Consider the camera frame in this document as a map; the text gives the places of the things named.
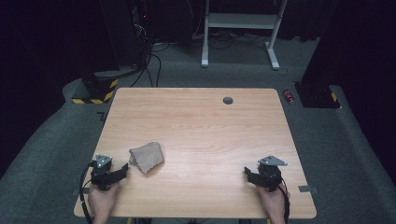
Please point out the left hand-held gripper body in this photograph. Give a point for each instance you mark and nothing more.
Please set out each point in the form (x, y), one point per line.
(101, 175)

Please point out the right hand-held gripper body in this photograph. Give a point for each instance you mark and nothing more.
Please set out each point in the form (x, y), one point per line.
(270, 175)

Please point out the beige cloth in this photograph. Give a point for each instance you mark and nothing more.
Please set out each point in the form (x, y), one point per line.
(147, 157)

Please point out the person's left hand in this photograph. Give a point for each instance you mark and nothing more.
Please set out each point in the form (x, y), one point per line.
(102, 202)

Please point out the person's right hand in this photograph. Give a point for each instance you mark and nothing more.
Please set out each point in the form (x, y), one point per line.
(275, 202)

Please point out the black floor tape mark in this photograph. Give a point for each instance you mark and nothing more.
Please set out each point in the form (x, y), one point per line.
(102, 115)

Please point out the grey table grommet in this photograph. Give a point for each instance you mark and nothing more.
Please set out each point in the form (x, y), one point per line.
(228, 100)

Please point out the red can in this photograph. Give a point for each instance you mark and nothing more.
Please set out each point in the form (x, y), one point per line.
(288, 96)

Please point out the black yellow striped base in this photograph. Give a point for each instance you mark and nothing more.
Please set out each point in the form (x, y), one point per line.
(96, 90)

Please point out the black base with yellow mark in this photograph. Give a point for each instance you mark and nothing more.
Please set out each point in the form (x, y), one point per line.
(316, 96)

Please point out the dark equipment rack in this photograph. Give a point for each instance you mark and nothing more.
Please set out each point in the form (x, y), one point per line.
(141, 31)

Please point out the white metal stand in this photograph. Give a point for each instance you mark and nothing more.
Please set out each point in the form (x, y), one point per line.
(241, 21)

